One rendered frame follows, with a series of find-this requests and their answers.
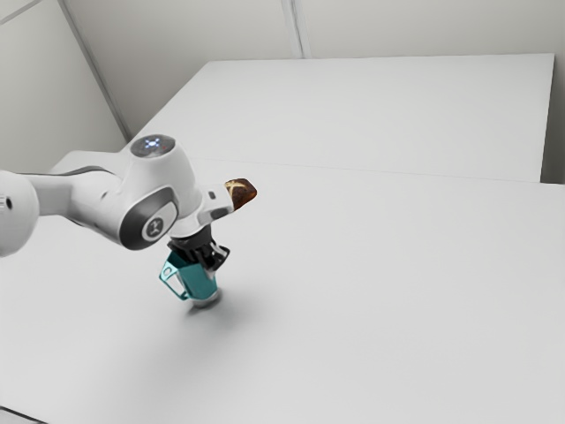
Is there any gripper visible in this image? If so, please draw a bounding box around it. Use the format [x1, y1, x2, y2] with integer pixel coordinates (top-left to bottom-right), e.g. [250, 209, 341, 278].
[166, 225, 231, 282]

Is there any brown bread roll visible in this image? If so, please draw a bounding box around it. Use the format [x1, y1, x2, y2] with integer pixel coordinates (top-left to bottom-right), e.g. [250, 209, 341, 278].
[223, 177, 259, 212]

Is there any teal faceted mug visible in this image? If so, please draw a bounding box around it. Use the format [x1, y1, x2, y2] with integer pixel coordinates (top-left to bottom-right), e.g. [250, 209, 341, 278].
[158, 250, 221, 308]

